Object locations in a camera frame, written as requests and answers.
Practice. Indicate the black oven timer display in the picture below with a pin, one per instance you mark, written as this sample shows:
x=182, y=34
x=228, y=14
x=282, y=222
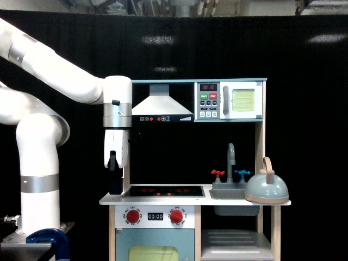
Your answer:
x=155, y=216

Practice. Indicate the grey toy faucet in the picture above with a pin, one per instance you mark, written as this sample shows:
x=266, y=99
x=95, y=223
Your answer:
x=229, y=184

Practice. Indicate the grey toy sink basin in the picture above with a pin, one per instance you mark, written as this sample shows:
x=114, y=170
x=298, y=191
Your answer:
x=225, y=195

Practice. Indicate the black toy stove top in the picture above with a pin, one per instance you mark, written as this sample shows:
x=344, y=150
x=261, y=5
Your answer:
x=164, y=191

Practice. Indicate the grey lower kitchen shelf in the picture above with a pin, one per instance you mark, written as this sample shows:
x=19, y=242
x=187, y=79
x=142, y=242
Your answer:
x=234, y=244

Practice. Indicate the grey-green toy teapot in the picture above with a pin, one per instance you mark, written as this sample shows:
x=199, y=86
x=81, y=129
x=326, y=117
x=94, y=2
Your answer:
x=266, y=187

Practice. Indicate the teal toy oven door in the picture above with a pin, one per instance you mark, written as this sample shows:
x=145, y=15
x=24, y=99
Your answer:
x=155, y=244

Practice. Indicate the left red stove knob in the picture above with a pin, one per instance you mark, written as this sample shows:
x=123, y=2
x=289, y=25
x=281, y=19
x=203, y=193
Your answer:
x=133, y=216

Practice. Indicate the grey toy range hood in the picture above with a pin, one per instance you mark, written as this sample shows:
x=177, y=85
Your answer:
x=160, y=107

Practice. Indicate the blue toy tap handle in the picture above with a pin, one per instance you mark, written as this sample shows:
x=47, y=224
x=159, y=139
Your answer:
x=242, y=173

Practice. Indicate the red stove knob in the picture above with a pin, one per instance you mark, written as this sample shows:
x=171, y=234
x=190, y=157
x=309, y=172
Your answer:
x=133, y=216
x=176, y=216

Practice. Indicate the right red stove knob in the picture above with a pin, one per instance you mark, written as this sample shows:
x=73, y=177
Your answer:
x=176, y=216

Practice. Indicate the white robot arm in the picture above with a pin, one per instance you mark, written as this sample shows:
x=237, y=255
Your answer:
x=40, y=130

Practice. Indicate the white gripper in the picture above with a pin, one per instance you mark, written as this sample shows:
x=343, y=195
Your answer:
x=116, y=148

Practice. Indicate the blue metal clamp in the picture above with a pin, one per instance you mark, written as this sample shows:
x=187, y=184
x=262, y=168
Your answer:
x=55, y=236

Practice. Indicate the white toy microwave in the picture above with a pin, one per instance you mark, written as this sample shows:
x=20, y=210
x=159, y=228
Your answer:
x=229, y=100

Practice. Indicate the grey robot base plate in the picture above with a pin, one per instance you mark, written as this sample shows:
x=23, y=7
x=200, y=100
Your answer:
x=18, y=238

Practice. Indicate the red toy tap handle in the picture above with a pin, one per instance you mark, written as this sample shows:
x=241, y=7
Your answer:
x=217, y=174

